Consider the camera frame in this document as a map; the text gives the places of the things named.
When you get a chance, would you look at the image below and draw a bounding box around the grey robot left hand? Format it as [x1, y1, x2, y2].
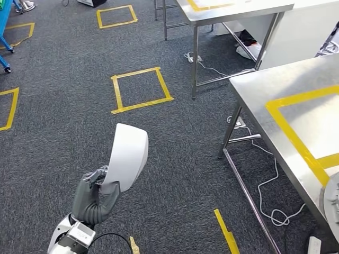
[71, 166, 121, 227]

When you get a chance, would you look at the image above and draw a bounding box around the white curved plastic part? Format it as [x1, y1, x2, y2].
[99, 122, 149, 195]

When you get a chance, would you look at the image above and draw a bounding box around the blue metal shelf rack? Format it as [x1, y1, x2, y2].
[0, 0, 23, 74]

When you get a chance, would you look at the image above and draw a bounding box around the steel workbench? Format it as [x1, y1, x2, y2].
[217, 52, 339, 254]

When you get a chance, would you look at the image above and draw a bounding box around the yellow tape on workbench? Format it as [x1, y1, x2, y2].
[265, 85, 339, 188]

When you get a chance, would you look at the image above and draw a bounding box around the yellow tape scrap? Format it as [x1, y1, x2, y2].
[128, 237, 140, 254]

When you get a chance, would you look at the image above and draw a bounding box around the yellow floor tape square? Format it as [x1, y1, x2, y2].
[97, 4, 138, 30]
[110, 66, 174, 115]
[214, 208, 240, 254]

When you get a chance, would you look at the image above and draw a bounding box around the black box device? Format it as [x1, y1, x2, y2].
[77, 0, 108, 8]

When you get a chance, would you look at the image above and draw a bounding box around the chrome stanchion base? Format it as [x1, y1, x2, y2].
[14, 0, 35, 13]

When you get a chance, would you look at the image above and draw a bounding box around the white power strip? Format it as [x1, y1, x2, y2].
[307, 237, 322, 254]
[227, 115, 246, 130]

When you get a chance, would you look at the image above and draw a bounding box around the black and white bag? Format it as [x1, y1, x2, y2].
[236, 30, 262, 60]

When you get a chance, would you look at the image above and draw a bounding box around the steel table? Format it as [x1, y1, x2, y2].
[174, 0, 295, 101]

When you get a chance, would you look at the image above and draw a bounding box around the grey wheel hubcap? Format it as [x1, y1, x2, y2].
[319, 171, 339, 242]

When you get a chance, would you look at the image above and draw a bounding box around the white desk panel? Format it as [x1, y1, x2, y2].
[214, 0, 339, 71]

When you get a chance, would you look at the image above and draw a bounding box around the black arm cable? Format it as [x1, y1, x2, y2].
[90, 232, 134, 254]

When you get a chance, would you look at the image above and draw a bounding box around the steel table frame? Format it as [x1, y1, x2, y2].
[153, 0, 215, 41]

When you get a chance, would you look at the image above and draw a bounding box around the white floor cable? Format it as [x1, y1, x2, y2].
[243, 124, 307, 227]
[184, 51, 254, 77]

